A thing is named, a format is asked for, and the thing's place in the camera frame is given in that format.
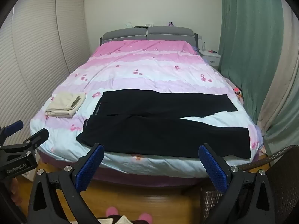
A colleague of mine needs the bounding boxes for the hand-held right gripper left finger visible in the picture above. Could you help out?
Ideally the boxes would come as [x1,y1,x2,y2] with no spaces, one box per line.
[27,143,105,224]

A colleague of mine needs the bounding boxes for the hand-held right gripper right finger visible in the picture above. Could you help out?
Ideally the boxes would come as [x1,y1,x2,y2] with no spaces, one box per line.
[198,143,276,224]

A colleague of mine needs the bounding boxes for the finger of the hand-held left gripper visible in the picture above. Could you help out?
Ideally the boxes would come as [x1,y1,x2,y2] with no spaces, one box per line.
[0,128,50,157]
[0,120,24,145]

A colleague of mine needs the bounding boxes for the black pants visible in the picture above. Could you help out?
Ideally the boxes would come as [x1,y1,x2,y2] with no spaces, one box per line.
[76,89,252,159]

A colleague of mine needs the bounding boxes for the folded beige cloth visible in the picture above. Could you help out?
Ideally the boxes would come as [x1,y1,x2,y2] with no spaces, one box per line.
[45,93,87,118]

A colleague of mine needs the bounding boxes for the pink slipper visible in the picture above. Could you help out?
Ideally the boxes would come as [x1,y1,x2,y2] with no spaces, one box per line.
[138,212,154,223]
[106,206,119,218]

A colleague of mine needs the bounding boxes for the brown wicker chair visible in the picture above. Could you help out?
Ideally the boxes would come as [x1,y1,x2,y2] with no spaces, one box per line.
[200,145,299,224]

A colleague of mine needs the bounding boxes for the white louvred wardrobe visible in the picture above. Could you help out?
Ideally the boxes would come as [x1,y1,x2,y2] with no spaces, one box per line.
[0,0,92,145]

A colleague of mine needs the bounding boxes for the orange and black toy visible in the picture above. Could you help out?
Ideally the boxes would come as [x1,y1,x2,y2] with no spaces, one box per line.
[234,87,244,101]

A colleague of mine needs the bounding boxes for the beige curtain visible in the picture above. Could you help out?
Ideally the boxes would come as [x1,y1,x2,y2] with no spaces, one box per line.
[256,0,299,136]

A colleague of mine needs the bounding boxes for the white nightstand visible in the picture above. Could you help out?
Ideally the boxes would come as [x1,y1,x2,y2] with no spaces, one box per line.
[198,49,221,66]

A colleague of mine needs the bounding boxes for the pink floral duvet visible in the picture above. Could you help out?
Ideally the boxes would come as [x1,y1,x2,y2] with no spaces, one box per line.
[30,40,265,179]

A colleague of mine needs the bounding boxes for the green curtain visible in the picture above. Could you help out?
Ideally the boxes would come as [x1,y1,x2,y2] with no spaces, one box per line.
[218,0,299,150]

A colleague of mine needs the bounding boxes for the grey padded headboard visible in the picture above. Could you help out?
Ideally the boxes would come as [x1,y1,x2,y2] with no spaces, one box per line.
[100,26,199,47]

